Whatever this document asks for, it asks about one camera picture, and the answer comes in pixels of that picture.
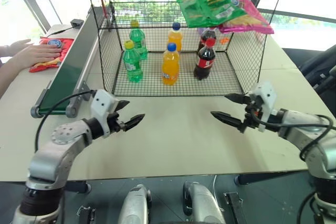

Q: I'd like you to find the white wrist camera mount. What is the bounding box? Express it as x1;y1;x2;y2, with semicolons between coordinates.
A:
248;81;278;133
90;89;122;139

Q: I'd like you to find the pink chip bag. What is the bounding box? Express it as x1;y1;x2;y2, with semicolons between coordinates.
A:
217;0;275;35

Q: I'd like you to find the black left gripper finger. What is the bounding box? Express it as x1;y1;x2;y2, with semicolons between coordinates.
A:
114;99;131;113
122;113;146;132

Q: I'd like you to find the black chair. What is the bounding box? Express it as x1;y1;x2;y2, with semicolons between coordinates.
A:
281;42;336;95

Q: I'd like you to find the bare person hand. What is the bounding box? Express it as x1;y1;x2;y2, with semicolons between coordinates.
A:
15;44;63;65
8;38;34;56

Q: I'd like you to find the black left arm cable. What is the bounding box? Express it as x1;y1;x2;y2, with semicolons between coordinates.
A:
34;89;97;154

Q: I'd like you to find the black metal bracket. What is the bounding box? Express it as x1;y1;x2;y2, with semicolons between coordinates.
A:
78;205;97;224
223;191;247;224

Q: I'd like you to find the red chip bag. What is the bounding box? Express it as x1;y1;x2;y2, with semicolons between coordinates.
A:
28;37;75;73

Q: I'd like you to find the green chip bag burger print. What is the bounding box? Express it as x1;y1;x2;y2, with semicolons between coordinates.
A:
196;0;248;27

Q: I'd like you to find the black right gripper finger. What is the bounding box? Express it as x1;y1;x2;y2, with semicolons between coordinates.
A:
224;93;253;105
210;111;245;132

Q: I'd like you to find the black wire mesh cage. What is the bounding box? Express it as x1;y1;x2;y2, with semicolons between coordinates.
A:
83;0;290;98

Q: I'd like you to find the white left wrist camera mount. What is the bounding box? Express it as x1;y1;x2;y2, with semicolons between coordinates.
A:
90;89;122;139

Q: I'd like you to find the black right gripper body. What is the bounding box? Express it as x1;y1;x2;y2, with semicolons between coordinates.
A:
238;102;264;134

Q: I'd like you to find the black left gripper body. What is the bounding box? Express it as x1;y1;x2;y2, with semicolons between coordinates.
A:
106;112;130;134

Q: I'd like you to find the red metal pole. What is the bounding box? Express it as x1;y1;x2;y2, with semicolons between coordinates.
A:
95;0;110;25

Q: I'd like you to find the green conveyor belt grey frame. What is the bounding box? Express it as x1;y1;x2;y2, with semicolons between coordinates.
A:
30;6;117;119

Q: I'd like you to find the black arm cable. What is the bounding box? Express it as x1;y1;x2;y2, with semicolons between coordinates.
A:
249;106;336;162
34;89;97;154

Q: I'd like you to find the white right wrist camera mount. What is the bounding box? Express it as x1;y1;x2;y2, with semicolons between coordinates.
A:
248;81;278;133

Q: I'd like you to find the dark table leg bar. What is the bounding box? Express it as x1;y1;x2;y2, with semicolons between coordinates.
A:
64;180;92;195
234;170;311;186

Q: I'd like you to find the black power adapter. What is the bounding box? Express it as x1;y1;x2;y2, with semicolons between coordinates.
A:
70;18;84;29

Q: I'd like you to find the orange soda bottle blue cap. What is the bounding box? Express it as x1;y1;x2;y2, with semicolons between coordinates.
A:
167;22;183;53
161;42;181;87

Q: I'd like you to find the black adapter cable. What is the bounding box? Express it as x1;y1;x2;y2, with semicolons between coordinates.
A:
46;25;73;37

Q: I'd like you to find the green chip bag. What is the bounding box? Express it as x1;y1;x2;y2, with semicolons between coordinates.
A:
176;0;219;29

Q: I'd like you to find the silver rounded robot shell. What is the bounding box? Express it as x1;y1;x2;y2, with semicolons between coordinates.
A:
117;184;153;224
182;180;227;224

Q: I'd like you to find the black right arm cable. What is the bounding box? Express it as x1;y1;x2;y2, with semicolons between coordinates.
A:
249;106;336;162

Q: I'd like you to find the cola bottle red cap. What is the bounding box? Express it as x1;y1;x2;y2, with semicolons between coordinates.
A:
193;38;217;81
197;27;217;53

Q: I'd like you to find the green soda bottle yellow cap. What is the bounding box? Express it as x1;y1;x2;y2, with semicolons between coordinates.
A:
122;39;144;83
129;19;149;61

